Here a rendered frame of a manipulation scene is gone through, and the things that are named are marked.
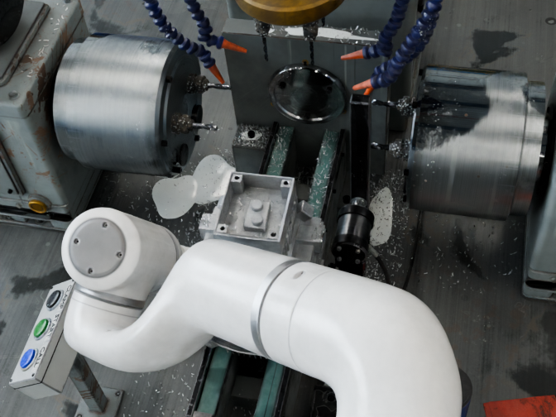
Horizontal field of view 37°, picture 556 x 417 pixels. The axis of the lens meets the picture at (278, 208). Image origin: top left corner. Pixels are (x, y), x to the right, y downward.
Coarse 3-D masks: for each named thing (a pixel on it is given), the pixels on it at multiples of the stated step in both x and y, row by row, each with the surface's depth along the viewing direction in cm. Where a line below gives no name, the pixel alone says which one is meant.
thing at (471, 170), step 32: (448, 96) 131; (480, 96) 131; (512, 96) 130; (544, 96) 132; (416, 128) 131; (448, 128) 130; (480, 128) 129; (512, 128) 128; (544, 128) 135; (416, 160) 132; (448, 160) 131; (480, 160) 130; (512, 160) 129; (416, 192) 135; (448, 192) 134; (480, 192) 132; (512, 192) 131
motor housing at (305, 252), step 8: (216, 208) 135; (296, 224) 130; (304, 224) 131; (312, 224) 132; (320, 224) 133; (296, 232) 129; (296, 248) 128; (304, 248) 128; (312, 248) 128; (296, 256) 127; (304, 256) 127; (312, 256) 128; (320, 256) 132; (320, 264) 133; (216, 344) 131; (224, 344) 132; (232, 344) 132; (232, 352) 133; (240, 352) 132; (248, 352) 132
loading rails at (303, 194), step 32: (288, 128) 163; (288, 160) 161; (320, 160) 158; (320, 192) 153; (224, 352) 135; (224, 384) 132; (256, 384) 139; (288, 384) 130; (192, 416) 128; (224, 416) 135; (256, 416) 128; (288, 416) 135
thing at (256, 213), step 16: (240, 176) 127; (256, 176) 127; (272, 176) 127; (240, 192) 128; (256, 192) 129; (272, 192) 129; (288, 192) 126; (224, 208) 125; (240, 208) 127; (256, 208) 124; (272, 208) 127; (288, 208) 123; (224, 224) 122; (240, 224) 125; (256, 224) 123; (272, 224) 125; (288, 224) 125; (240, 240) 121; (256, 240) 120; (272, 240) 119; (288, 240) 125
